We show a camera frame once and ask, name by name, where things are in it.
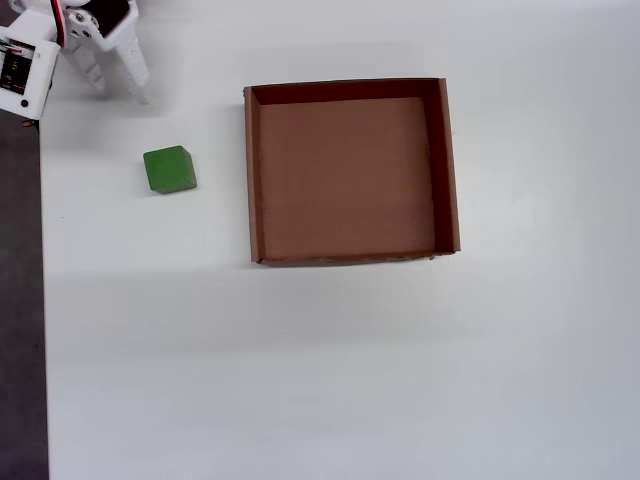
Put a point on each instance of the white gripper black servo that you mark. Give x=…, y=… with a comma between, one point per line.
x=121, y=49

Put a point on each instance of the green cube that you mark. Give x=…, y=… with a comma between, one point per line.
x=169, y=169

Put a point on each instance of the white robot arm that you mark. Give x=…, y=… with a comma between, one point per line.
x=32, y=25

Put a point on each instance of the brown cardboard box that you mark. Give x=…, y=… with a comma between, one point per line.
x=345, y=175

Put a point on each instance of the dark board with brass standoffs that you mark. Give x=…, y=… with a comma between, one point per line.
x=26, y=124

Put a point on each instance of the white camera box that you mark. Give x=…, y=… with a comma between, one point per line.
x=25, y=75

